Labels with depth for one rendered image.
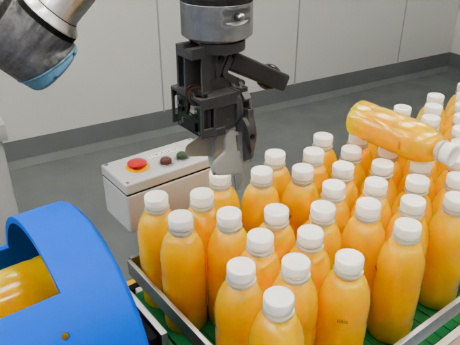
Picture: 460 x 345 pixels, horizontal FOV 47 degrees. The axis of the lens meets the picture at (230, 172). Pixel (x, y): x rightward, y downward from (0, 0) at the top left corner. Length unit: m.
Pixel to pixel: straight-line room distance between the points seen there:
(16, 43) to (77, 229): 0.74
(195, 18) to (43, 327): 0.37
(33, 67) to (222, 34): 0.71
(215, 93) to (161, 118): 3.13
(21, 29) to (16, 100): 2.23
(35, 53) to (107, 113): 2.40
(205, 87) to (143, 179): 0.31
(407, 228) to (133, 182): 0.46
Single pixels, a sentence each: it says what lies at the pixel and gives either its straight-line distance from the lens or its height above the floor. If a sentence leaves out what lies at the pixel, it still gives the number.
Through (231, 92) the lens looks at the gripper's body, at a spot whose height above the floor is 1.32.
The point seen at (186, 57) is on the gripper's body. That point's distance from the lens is 0.65.
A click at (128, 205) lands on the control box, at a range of 0.94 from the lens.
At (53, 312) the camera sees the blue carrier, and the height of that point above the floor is 1.20.
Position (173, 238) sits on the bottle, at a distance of 0.81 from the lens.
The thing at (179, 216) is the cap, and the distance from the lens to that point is 0.80.
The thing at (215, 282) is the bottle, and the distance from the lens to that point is 0.85.
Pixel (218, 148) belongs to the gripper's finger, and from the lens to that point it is 0.76.
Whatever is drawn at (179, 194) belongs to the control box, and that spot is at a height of 1.05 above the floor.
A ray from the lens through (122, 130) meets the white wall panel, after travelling 3.70.
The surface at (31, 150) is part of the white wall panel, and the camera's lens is 3.58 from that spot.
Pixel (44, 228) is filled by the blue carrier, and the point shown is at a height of 1.23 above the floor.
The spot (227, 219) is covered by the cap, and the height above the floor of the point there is 1.11.
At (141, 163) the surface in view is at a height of 1.11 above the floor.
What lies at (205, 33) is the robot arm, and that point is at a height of 1.40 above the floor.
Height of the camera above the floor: 1.55
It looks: 29 degrees down
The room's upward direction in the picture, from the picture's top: straight up
